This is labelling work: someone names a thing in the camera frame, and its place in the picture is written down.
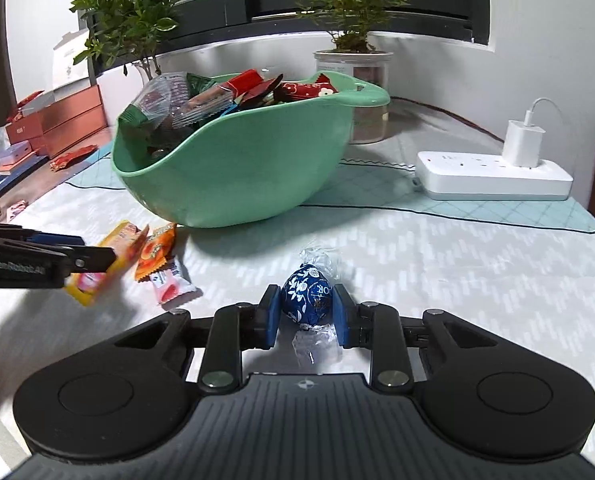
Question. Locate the white power strip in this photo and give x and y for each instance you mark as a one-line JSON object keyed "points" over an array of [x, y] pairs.
{"points": [[492, 177]]}

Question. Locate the dark brown long packet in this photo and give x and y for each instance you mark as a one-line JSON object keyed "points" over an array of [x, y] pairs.
{"points": [[260, 91]]}

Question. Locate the pink and white small packet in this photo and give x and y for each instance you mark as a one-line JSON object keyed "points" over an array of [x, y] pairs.
{"points": [[172, 287]]}

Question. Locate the dark framed window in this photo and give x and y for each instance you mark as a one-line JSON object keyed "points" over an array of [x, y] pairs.
{"points": [[237, 0]]}

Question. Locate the orange snack packet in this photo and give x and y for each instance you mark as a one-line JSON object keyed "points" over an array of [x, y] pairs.
{"points": [[155, 252]]}

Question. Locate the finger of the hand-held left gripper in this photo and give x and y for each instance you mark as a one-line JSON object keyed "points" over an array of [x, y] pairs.
{"points": [[37, 265], [52, 239]]}

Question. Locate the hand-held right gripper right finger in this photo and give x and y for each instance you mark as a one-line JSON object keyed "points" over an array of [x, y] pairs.
{"points": [[341, 317]]}

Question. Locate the yellow snack packet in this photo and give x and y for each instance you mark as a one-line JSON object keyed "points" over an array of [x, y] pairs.
{"points": [[122, 245]]}

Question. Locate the orange stacked box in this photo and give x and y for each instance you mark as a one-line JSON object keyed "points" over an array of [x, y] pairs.
{"points": [[72, 120]]}

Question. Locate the white cardboard box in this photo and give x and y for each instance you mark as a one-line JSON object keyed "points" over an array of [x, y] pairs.
{"points": [[70, 60]]}

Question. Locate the red flowered packet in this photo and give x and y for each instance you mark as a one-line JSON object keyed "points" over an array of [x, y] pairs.
{"points": [[307, 91]]}

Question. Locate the thin-leaf plant in clear pot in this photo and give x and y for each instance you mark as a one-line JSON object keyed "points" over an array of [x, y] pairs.
{"points": [[352, 75]]}

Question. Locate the green plastic bowl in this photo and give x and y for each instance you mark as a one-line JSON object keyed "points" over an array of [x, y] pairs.
{"points": [[247, 170]]}

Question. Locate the small red foil packet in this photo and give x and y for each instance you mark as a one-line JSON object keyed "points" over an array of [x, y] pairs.
{"points": [[72, 157]]}

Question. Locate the long red snack packet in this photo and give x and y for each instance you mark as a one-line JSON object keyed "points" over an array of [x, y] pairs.
{"points": [[245, 81]]}

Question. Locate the blue foil chocolate ball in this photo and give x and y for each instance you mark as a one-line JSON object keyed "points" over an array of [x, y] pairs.
{"points": [[305, 295]]}

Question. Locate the clear bag of brown snacks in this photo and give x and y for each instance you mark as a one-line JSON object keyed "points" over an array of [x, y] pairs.
{"points": [[165, 105]]}

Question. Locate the white charger plug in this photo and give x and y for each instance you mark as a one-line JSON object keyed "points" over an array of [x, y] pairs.
{"points": [[522, 145]]}

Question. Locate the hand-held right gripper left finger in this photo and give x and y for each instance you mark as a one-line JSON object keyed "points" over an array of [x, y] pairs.
{"points": [[272, 317]]}

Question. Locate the white and pink small box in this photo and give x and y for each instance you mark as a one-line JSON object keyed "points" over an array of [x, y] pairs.
{"points": [[15, 154]]}

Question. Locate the blue flat box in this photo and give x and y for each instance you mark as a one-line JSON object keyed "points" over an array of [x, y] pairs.
{"points": [[27, 166]]}

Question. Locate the leafy plant in glass vase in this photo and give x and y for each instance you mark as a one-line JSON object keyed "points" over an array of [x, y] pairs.
{"points": [[127, 5]]}

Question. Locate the orange brown snack bar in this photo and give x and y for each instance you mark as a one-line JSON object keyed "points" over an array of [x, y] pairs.
{"points": [[207, 97]]}

